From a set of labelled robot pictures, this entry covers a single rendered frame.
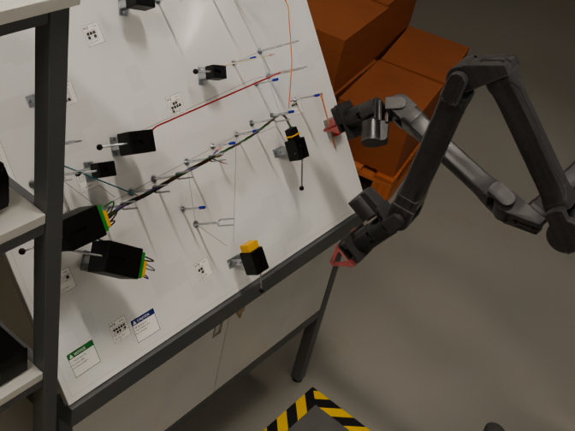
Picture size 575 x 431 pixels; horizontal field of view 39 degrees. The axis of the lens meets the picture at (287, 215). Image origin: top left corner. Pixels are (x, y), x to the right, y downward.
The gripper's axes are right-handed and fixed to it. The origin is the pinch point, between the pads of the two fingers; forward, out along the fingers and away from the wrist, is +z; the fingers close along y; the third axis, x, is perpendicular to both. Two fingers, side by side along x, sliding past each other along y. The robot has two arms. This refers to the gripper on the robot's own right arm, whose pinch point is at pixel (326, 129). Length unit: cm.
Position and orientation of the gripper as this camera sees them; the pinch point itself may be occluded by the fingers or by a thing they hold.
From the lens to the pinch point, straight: 232.6
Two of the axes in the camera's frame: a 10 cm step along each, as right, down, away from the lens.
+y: 3.9, 9.2, 0.8
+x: 6.2, -3.3, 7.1
